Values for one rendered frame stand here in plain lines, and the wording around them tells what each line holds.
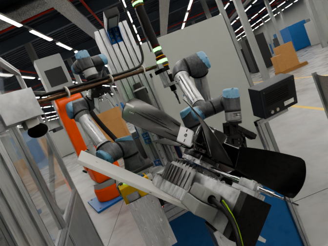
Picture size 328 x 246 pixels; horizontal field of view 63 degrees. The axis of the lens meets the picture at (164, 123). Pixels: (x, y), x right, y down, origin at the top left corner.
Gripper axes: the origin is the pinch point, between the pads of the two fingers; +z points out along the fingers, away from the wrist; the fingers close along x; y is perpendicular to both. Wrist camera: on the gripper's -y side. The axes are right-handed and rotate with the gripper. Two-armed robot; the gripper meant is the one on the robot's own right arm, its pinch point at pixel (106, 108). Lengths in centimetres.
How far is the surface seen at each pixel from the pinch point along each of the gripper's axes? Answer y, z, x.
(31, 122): -86, -2, 24
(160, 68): -54, -5, -22
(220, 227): -96, 40, -7
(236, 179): -81, 38, -22
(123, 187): -18.5, 40.8, 10.1
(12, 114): -90, -5, 26
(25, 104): -88, -6, 23
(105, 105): 1013, -40, -70
